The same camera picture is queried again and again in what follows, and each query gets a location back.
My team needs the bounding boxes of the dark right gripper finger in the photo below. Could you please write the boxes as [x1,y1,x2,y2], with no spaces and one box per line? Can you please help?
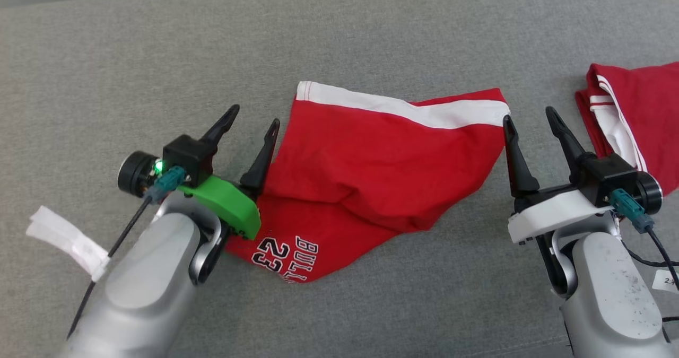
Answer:
[545,106,589,186]
[502,114,541,198]

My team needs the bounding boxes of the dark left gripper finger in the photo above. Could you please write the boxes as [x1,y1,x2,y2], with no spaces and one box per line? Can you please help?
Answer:
[240,118,281,195]
[201,104,240,154]

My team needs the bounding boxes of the right black cable teal plug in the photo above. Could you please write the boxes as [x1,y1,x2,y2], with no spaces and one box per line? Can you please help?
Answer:
[609,188,679,290]

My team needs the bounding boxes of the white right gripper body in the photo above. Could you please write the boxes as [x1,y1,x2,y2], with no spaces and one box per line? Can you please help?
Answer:
[508,183,621,245]

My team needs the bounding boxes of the red basketball shorts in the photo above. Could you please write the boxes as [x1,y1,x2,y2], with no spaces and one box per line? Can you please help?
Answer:
[225,81,510,283]

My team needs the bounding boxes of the grey fabric sofa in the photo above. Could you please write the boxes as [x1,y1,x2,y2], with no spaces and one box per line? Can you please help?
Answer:
[0,0,679,358]

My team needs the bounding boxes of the white paper label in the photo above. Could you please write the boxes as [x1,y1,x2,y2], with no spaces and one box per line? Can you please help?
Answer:
[651,269,679,295]

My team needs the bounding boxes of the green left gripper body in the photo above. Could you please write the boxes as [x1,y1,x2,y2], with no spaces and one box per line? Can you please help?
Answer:
[178,175,262,240]

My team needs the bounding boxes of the red white basketball jersey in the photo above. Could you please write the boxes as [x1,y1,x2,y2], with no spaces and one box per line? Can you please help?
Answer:
[576,62,679,197]

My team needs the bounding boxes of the left black cable teal plug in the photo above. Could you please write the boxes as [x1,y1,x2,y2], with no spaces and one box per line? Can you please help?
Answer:
[66,167,186,340]

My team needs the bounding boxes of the black cable teal plug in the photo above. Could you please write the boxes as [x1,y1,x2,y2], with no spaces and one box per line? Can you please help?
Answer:
[609,188,679,290]
[66,167,186,340]

